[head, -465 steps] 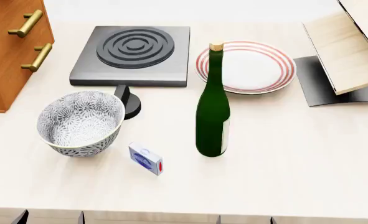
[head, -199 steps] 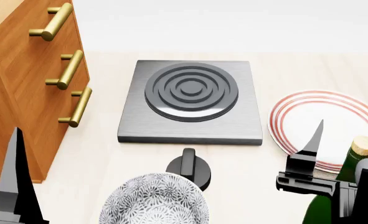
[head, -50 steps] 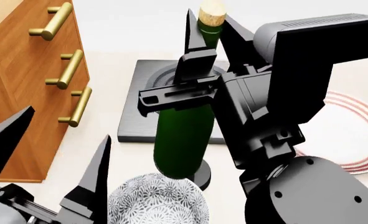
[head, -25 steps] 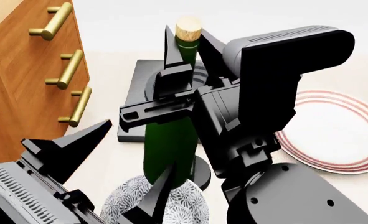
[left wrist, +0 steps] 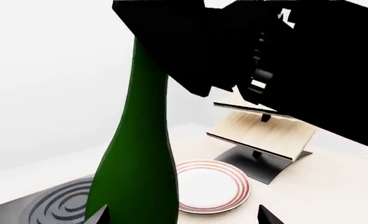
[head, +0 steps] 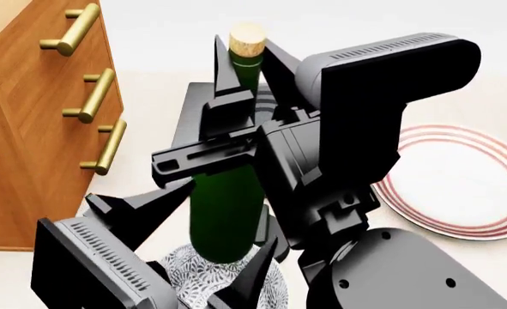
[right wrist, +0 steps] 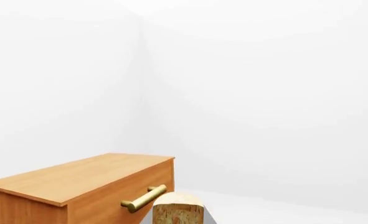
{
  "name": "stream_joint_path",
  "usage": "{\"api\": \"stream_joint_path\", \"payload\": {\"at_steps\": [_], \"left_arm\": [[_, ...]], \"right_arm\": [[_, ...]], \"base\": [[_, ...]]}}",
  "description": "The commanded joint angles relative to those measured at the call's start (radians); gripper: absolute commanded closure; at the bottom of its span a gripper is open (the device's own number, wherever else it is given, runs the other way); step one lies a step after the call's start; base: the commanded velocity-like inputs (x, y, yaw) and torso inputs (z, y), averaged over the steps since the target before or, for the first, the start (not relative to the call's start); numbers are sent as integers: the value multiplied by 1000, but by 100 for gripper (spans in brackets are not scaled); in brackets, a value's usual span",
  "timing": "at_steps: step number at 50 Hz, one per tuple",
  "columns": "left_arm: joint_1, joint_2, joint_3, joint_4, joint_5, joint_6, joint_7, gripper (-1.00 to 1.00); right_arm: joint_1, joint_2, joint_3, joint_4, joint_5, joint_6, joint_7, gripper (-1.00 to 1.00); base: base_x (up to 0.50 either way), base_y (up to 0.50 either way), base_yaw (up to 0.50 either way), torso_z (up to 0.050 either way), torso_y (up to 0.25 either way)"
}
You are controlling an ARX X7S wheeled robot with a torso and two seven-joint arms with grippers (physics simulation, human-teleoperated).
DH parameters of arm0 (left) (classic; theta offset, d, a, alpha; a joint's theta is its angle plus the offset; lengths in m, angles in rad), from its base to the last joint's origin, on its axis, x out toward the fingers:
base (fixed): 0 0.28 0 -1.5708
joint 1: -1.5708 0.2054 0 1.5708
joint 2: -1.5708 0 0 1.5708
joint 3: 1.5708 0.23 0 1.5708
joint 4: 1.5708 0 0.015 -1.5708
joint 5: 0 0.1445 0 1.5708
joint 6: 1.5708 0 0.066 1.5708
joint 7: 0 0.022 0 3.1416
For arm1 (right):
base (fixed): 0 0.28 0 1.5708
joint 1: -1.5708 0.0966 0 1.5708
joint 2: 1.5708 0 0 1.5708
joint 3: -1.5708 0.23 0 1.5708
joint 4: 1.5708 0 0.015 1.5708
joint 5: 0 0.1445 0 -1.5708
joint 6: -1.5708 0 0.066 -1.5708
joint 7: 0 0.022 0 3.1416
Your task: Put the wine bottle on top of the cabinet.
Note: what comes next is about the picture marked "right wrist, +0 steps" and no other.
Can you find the light wooden cabinet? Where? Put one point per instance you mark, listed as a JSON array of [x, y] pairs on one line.
[[78, 177]]

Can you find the light wooden block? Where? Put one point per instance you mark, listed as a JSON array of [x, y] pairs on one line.
[[177, 207]]

